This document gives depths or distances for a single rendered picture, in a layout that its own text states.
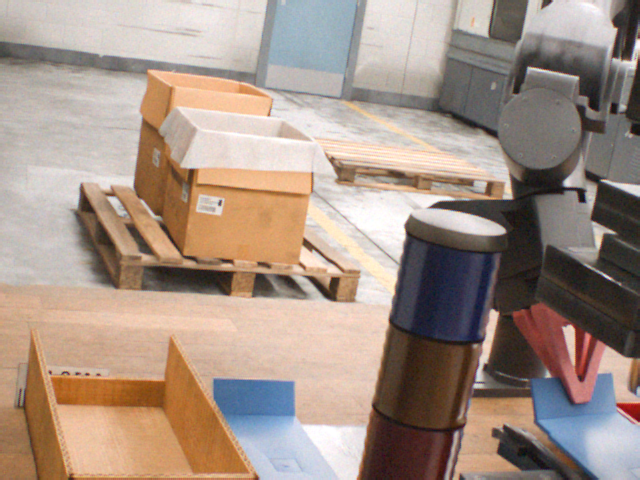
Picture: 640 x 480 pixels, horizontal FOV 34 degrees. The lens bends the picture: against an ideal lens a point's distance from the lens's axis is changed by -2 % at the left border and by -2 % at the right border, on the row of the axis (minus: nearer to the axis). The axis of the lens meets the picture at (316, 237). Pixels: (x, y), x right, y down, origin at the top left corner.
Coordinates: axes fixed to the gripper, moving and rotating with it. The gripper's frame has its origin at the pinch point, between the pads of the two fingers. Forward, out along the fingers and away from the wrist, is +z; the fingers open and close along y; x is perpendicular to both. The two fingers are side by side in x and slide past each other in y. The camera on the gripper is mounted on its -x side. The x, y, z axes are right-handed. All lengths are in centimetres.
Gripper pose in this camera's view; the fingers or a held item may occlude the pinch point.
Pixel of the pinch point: (577, 392)
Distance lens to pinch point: 80.3
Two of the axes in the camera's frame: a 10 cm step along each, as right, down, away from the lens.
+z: 1.0, 9.8, -1.9
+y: 3.3, -2.2, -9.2
